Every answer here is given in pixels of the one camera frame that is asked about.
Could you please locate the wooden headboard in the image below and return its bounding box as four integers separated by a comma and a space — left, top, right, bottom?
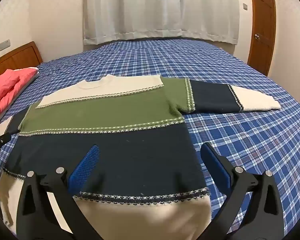
0, 41, 43, 82

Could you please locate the wooden door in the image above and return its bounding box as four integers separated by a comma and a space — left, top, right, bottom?
247, 0, 277, 76

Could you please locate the white curtain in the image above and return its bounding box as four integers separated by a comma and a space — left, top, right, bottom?
82, 0, 240, 46

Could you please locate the green navy cream knit sweater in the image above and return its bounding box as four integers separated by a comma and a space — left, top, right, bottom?
0, 75, 282, 240

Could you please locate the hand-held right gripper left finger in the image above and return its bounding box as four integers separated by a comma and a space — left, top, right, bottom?
16, 144, 101, 240

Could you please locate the blue plaid bed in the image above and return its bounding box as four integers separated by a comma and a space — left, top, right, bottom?
0, 39, 300, 240

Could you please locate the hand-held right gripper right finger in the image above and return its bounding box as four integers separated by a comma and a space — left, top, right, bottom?
200, 142, 285, 240

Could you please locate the pink quilt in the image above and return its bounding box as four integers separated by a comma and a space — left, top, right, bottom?
0, 68, 38, 128

